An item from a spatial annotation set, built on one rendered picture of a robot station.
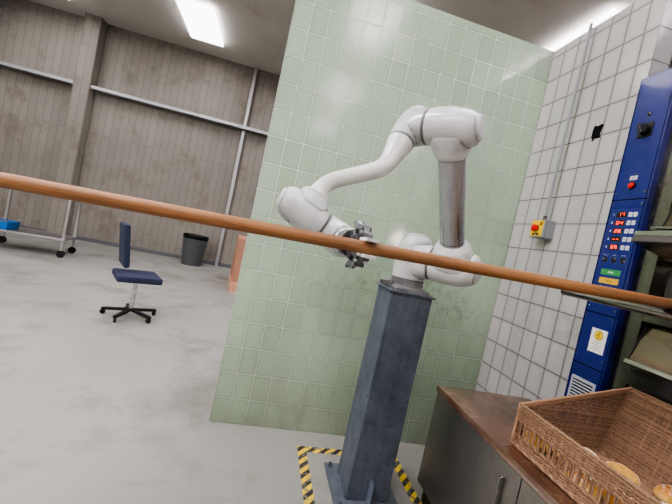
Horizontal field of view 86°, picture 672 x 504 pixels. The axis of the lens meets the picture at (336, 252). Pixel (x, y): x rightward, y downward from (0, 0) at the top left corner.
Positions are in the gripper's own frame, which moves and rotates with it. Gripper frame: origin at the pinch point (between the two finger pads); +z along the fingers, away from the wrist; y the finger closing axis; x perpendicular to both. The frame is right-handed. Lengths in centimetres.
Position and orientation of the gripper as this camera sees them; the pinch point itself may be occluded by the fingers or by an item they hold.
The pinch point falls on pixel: (367, 247)
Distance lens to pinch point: 84.1
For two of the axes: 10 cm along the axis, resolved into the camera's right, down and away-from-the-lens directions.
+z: 1.8, 0.8, -9.8
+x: -9.6, -2.0, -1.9
